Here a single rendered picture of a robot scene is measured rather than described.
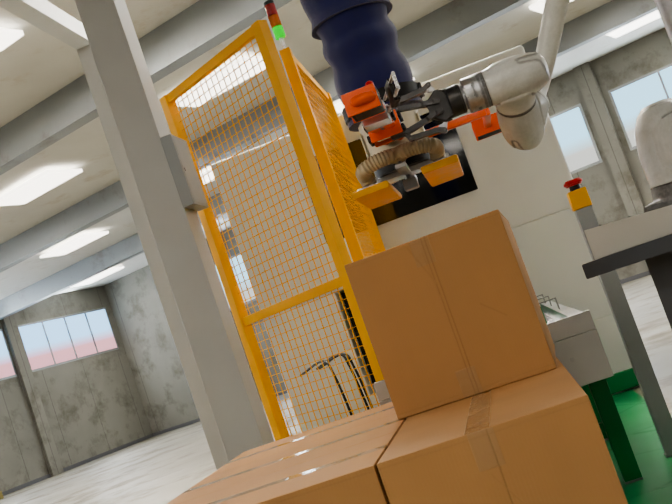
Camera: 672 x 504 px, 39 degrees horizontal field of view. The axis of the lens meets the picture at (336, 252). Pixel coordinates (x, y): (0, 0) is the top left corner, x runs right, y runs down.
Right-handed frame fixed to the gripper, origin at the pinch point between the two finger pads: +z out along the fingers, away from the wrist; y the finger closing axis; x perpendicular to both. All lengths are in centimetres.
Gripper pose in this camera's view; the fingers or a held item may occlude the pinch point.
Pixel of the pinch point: (386, 127)
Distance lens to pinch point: 240.3
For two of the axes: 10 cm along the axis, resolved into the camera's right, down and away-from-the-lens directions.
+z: -9.3, 3.4, 1.4
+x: 1.6, 0.3, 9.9
